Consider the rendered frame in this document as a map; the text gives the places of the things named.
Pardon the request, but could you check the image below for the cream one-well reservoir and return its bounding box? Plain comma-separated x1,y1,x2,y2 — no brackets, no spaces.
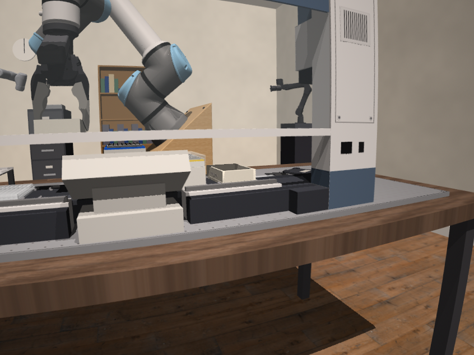
206,164,256,183

